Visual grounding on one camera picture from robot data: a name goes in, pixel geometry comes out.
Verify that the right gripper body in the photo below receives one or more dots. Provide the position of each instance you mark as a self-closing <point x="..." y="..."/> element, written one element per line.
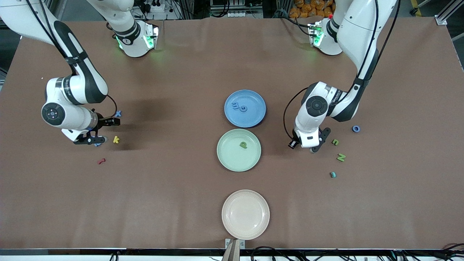
<point x="104" y="122"/>

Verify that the small green foam letter n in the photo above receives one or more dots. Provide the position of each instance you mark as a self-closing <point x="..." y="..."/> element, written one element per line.
<point x="336" y="141"/>

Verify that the green foam letter p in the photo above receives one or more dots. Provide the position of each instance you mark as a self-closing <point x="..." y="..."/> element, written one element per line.
<point x="243" y="145"/>

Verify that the blue foam letter E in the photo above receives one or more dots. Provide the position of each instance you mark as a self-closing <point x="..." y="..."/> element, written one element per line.
<point x="236" y="105"/>

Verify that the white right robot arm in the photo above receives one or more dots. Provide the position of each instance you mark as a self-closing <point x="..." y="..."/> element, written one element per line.
<point x="72" y="116"/>

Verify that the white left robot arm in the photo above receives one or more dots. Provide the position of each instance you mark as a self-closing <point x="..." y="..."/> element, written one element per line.
<point x="362" y="29"/>

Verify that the red foam letter I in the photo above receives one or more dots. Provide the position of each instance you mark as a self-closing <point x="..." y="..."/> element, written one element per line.
<point x="102" y="160"/>

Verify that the blue foam letter O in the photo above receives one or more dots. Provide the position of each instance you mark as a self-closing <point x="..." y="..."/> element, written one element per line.
<point x="353" y="128"/>

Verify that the blue plate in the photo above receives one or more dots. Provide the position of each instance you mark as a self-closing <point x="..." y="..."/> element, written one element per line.
<point x="253" y="116"/>

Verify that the green plate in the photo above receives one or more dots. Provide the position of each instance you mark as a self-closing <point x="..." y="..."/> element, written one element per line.
<point x="232" y="156"/>

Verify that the beige plate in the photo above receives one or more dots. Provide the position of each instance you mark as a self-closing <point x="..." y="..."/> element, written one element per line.
<point x="245" y="214"/>

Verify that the brown paper table cover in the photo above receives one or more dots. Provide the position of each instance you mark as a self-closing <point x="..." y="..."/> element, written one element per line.
<point x="181" y="72"/>

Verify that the white power strip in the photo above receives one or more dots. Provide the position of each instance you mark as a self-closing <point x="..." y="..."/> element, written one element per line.
<point x="156" y="6"/>

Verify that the orange fruit pile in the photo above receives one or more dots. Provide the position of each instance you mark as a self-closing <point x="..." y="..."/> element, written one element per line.
<point x="311" y="9"/>

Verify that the aluminium table edge rail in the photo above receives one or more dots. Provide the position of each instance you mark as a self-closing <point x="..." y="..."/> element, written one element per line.
<point x="54" y="251"/>

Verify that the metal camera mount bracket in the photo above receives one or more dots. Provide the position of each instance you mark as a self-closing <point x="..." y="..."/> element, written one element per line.
<point x="233" y="252"/>

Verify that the aluminium frame post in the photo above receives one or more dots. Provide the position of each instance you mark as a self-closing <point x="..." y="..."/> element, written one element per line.
<point x="441" y="20"/>

